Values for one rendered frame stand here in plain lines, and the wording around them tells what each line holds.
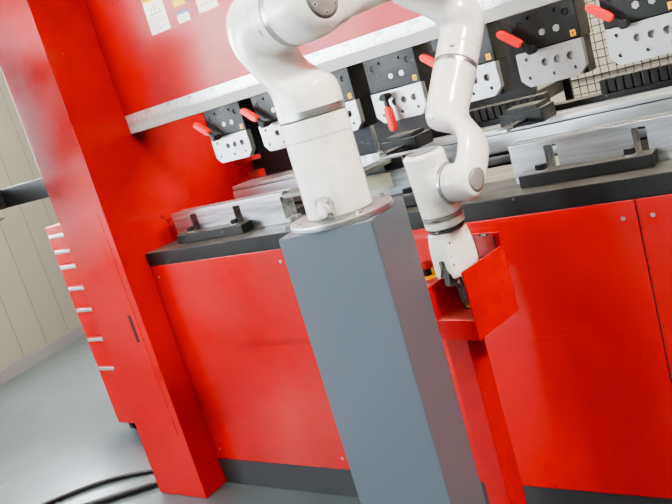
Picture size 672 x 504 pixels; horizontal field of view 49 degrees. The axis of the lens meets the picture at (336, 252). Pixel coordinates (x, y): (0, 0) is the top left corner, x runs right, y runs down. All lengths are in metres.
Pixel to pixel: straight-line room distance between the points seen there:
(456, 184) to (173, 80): 1.22
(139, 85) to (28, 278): 3.30
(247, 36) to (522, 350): 1.03
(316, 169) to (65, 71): 1.39
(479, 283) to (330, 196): 0.41
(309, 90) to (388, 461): 0.68
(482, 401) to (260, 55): 0.87
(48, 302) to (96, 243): 3.19
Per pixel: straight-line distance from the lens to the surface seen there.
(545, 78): 1.78
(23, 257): 5.65
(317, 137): 1.26
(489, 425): 1.71
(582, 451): 1.98
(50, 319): 5.73
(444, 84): 1.55
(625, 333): 1.79
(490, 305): 1.57
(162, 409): 2.67
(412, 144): 2.20
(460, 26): 1.60
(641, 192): 1.67
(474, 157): 1.44
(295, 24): 1.23
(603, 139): 1.79
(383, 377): 1.32
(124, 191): 2.54
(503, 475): 1.77
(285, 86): 1.28
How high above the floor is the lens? 1.22
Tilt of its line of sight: 12 degrees down
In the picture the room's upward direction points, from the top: 17 degrees counter-clockwise
